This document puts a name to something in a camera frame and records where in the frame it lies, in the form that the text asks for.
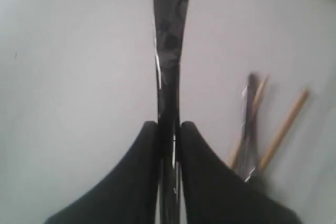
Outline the right wooden chopstick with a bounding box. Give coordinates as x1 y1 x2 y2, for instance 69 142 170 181
259 89 310 172

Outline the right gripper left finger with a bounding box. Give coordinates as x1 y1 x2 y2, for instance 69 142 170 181
45 121 159 223

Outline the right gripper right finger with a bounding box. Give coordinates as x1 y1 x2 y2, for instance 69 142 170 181
180 121 301 223

